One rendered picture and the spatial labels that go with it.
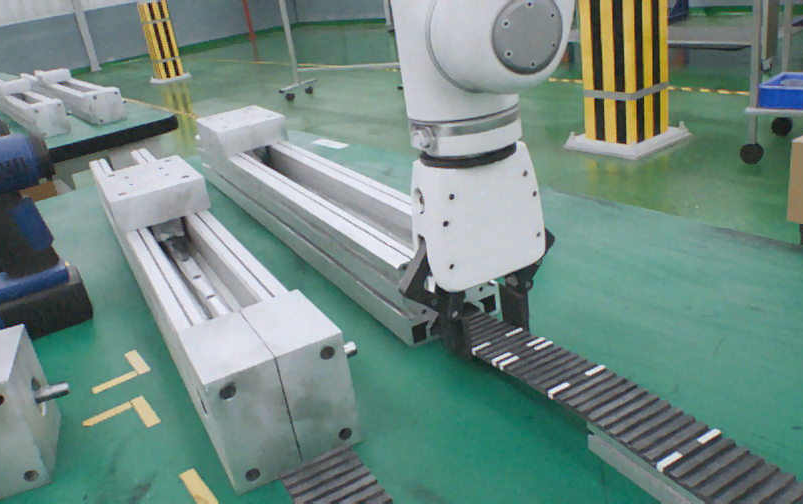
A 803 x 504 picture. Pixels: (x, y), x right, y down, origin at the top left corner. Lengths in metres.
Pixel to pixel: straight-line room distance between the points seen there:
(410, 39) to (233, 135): 0.66
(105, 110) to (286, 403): 1.90
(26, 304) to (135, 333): 0.13
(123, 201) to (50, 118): 1.50
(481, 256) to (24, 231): 0.52
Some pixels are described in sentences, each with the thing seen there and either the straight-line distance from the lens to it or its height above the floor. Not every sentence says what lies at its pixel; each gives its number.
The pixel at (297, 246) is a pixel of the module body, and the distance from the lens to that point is 0.87.
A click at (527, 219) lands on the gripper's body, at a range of 0.55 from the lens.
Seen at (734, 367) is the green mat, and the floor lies 0.78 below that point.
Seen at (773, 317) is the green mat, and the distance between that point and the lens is 0.67.
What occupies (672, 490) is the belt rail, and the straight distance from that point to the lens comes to 0.47.
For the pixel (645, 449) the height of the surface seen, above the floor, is 0.81.
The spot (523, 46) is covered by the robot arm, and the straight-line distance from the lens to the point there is 0.42.
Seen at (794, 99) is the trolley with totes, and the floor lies 0.31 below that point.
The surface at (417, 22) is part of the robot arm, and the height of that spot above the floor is 1.07.
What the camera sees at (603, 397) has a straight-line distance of 0.50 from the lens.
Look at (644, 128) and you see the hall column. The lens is 3.89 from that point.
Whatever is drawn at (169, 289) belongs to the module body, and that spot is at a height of 0.86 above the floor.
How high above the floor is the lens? 1.11
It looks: 23 degrees down
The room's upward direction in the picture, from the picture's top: 9 degrees counter-clockwise
